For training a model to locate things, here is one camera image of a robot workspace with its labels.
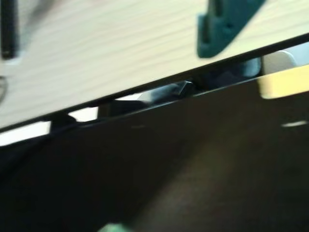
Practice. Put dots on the light wooden board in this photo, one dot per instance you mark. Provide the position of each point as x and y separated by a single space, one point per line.
120 48

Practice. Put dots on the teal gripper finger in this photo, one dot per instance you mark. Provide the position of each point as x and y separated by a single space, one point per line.
222 31
114 228

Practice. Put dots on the white flake on table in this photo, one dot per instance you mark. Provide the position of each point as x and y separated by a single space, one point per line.
294 124

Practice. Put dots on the black vertical pole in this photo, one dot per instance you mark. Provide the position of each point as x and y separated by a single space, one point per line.
9 29

